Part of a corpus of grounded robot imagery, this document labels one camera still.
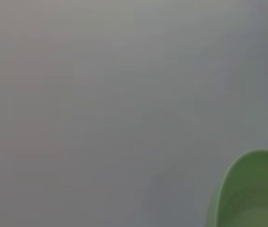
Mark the light green plate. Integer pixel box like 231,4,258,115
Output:
204,149,268,227

